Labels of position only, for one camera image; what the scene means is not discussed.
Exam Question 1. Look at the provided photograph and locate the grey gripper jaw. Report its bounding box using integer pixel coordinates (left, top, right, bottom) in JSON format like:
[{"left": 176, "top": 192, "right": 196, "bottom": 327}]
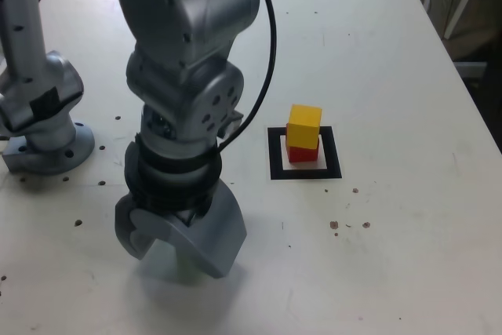
[
  {"left": 114, "top": 193, "right": 158, "bottom": 261},
  {"left": 130, "top": 183, "right": 248, "bottom": 279}
]

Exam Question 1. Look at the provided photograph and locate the red cube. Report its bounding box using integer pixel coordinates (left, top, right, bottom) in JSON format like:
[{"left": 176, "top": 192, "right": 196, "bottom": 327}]
[{"left": 286, "top": 122, "right": 322, "bottom": 164}]

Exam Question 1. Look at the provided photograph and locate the yellow cube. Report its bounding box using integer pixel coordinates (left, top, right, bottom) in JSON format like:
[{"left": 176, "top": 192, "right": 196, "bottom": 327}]
[{"left": 287, "top": 104, "right": 323, "bottom": 151}]

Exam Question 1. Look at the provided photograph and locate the black tape square outline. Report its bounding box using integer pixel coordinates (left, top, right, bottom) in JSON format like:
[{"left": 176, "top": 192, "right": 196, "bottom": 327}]
[{"left": 267, "top": 126, "right": 343, "bottom": 181}]

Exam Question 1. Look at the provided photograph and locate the small grey gripper camera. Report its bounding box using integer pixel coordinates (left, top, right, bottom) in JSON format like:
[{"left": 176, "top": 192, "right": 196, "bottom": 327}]
[{"left": 219, "top": 109, "right": 246, "bottom": 141}]

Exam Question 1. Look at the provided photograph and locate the grey metal rail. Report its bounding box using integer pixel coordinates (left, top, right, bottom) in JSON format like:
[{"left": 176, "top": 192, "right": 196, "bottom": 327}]
[{"left": 453, "top": 60, "right": 489, "bottom": 79}]

